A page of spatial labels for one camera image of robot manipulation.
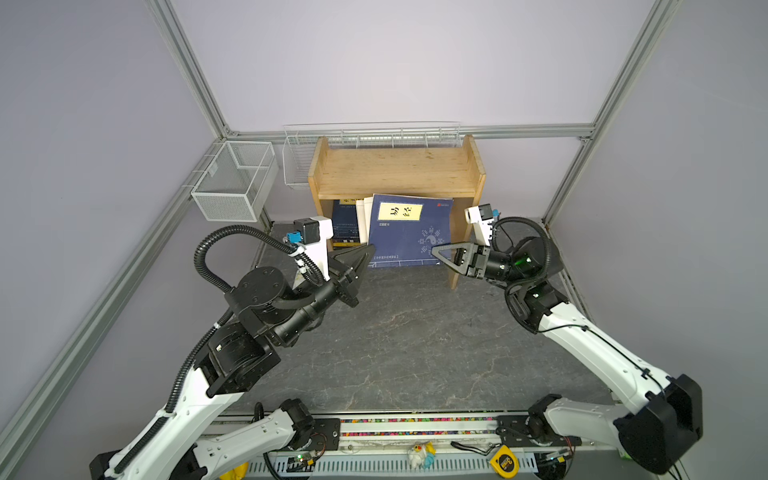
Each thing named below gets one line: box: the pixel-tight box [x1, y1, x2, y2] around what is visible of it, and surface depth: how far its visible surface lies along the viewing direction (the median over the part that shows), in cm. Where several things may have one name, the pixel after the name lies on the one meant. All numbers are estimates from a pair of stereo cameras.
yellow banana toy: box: [219, 462, 249, 480], surface depth 68 cm
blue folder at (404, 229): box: [369, 193, 453, 268], surface depth 55 cm
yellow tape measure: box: [489, 444, 520, 479], surface depth 69 cm
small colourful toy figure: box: [408, 441, 437, 470], surface depth 69 cm
